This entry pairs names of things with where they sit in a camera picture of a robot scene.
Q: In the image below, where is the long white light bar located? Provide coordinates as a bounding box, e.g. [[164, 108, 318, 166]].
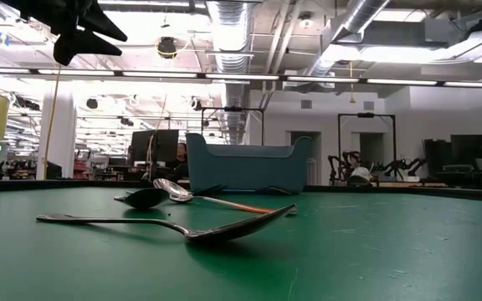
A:
[[0, 66, 482, 89]]

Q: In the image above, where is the green table mat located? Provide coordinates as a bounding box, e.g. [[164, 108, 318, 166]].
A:
[[0, 186, 482, 301]]

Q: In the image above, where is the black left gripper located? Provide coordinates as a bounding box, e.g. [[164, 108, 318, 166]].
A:
[[0, 0, 129, 67]]

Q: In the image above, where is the black ceiling dome camera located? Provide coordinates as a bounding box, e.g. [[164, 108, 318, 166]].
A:
[[156, 36, 178, 59]]

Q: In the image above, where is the black metal rig frame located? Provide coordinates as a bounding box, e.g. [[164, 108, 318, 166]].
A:
[[200, 106, 266, 146], [336, 111, 397, 185]]

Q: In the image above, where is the white building column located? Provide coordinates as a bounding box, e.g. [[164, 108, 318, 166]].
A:
[[35, 81, 78, 181]]

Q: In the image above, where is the person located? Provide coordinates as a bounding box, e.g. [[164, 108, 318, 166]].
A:
[[172, 141, 190, 181]]

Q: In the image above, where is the smooth silver air duct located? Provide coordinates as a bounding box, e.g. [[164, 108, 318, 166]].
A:
[[303, 0, 392, 91]]

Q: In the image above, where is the corrugated silver air duct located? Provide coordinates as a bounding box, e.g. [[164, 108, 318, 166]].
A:
[[204, 0, 255, 145]]

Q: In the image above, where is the dark steel spoon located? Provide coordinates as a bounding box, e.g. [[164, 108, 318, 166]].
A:
[[35, 202, 299, 247], [113, 186, 172, 211]]

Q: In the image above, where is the black monitor on stand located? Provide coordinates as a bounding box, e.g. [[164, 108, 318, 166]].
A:
[[129, 128, 181, 181]]

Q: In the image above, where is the black monitor on desk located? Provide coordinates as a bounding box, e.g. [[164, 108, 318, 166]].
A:
[[423, 133, 482, 187]]

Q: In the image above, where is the grey-blue plastic bin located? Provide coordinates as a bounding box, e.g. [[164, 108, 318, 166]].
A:
[[185, 132, 314, 194]]

